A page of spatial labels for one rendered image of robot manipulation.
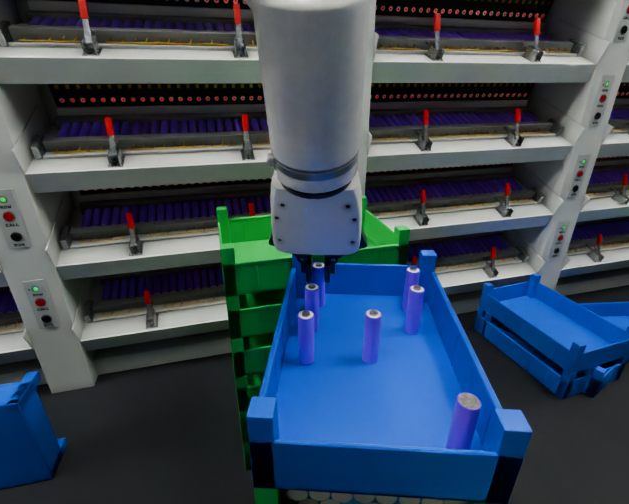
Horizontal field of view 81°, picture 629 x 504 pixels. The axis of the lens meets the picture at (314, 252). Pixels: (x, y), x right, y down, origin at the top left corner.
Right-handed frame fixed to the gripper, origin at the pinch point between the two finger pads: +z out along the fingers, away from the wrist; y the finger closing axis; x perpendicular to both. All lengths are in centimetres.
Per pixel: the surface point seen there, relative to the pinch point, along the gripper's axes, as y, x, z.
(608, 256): 96, 56, 62
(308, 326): -0.4, -11.1, -3.3
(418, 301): 12.4, -5.5, -0.4
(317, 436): 1.1, -21.7, -2.4
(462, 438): 12.8, -22.2, -6.3
